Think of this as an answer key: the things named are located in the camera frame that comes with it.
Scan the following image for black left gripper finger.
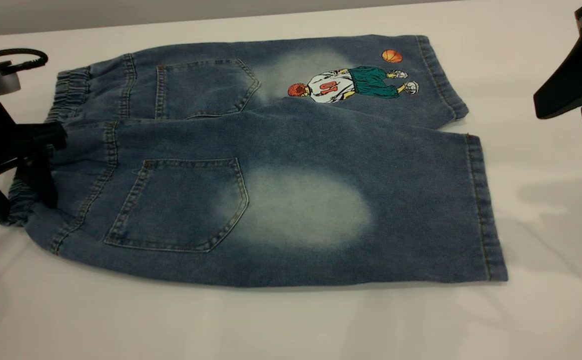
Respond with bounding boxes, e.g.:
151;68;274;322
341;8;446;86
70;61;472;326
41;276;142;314
15;122;69;151
16;150;60;208

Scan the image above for blue denim shorts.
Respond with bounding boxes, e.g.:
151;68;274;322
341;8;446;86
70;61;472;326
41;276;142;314
1;34;509;288

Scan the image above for silver cylindrical connector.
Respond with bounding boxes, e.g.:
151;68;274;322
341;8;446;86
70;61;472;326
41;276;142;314
0;70;22;97

